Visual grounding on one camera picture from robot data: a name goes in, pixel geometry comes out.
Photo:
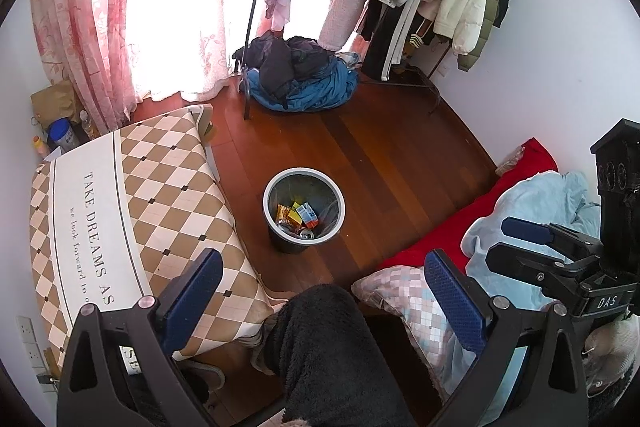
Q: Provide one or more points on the cream puffer jacket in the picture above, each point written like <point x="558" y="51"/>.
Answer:
<point x="460" y="17"/>

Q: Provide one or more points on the red blanket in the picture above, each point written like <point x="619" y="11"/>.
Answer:
<point x="450" y="227"/>

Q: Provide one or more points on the small orange bottle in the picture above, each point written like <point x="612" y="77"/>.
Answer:
<point x="40" y="146"/>

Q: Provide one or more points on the white power strip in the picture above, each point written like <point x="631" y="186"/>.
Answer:
<point x="30" y="339"/>

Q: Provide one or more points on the blue jacket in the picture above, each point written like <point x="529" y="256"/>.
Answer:
<point x="320" y="92"/>

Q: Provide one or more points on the light blue blanket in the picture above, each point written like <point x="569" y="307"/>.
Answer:
<point x="540" y="197"/>

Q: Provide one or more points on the black trousers with white stripes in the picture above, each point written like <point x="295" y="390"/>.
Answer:
<point x="385" y="42"/>

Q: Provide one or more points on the pink checked pillow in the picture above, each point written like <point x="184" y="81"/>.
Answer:
<point x="400" y="292"/>

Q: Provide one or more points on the grey slipper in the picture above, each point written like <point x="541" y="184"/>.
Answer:
<point x="210" y="374"/>

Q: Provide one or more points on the blue and white canister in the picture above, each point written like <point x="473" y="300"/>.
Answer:
<point x="62" y="137"/>

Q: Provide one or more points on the brown checked tablecloth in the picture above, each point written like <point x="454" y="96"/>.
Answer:
<point x="165" y="187"/>

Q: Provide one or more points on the clear plastic bottle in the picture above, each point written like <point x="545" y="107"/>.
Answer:
<point x="86" y="124"/>

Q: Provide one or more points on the brown paper bag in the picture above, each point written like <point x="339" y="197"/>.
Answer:
<point x="55" y="99"/>

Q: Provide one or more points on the blue and orange carton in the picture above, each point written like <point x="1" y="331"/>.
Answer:
<point x="306" y="214"/>

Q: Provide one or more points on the black metal clothes rack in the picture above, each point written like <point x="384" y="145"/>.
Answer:
<point x="248" y="82"/>

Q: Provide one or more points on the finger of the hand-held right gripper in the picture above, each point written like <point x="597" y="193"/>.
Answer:
<point x="530" y="264"/>
<point x="530" y="229"/>

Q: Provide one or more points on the olive green jacket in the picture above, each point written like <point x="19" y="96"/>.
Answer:
<point x="482" y="42"/>

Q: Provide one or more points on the pink floral curtain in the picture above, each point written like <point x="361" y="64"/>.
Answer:
<point x="100" y="7"/>

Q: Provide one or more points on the yellow noodle packet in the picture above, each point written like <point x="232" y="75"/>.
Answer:
<point x="286" y="213"/>

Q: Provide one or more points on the person's dark fleece trouser leg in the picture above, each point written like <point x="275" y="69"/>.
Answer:
<point x="330" y="347"/>

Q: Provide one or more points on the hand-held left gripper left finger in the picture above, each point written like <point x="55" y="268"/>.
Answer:
<point x="192" y="292"/>

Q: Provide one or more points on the clear plastic bag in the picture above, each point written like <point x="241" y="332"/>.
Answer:
<point x="510" y="162"/>

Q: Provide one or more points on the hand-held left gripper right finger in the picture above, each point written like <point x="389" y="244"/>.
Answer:
<point x="452" y="302"/>

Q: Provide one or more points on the grey bin with pale rim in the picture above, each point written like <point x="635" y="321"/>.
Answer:
<point x="287" y="244"/>

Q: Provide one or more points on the pile of black clothes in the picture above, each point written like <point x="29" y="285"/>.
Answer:
<point x="275" y="67"/>

